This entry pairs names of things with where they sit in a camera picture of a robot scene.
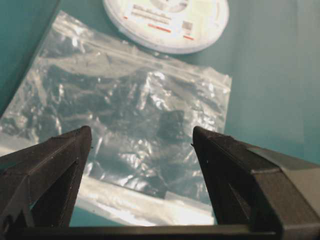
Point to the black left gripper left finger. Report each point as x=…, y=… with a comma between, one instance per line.
x=39, y=184

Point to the white component reel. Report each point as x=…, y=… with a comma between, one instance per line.
x=170, y=26

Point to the clear plastic zip bag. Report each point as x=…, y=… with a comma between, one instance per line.
x=141, y=108

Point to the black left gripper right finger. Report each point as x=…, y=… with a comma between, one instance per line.
x=268, y=192

